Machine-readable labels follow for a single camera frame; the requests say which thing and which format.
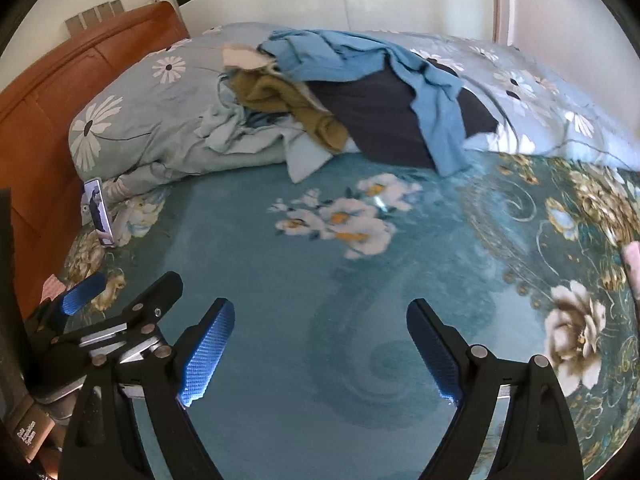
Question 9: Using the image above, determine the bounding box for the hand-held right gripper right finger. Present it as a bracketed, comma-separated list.
[406, 298, 586, 480]

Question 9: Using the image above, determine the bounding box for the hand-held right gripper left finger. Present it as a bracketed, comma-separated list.
[60, 297, 236, 480]

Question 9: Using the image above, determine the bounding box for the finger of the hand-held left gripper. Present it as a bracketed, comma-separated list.
[37, 272, 108, 338]
[80, 271, 183, 361]

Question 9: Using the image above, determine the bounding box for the blue shirt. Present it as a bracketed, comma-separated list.
[257, 29, 473, 177]

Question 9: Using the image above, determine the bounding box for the pink packet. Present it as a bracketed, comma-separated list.
[40, 274, 68, 306]

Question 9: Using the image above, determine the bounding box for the smartphone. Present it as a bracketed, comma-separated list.
[81, 178, 117, 248]

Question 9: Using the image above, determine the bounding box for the teal floral blanket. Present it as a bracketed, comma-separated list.
[60, 150, 640, 480]

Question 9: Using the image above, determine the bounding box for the brown wooden headboard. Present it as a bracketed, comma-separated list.
[0, 0, 191, 321]

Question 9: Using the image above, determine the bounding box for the daisy print quilt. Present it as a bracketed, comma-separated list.
[67, 22, 640, 196]

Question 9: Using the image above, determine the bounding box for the pale grey-blue garment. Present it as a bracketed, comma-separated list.
[195, 82, 301, 153]

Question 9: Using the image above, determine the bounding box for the light blue garment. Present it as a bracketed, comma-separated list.
[285, 127, 361, 183]

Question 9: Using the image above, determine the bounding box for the pink cloth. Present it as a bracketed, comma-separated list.
[622, 241, 640, 301]

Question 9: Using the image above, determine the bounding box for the olive garment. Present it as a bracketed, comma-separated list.
[227, 67, 351, 156]

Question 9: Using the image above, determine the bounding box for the navy garment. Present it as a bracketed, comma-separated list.
[305, 67, 501, 171]

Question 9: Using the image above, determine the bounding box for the cream cloth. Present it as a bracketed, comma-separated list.
[221, 42, 276, 72]

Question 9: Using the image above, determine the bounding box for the pale pink door frame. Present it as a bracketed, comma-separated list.
[491, 0, 526, 47]

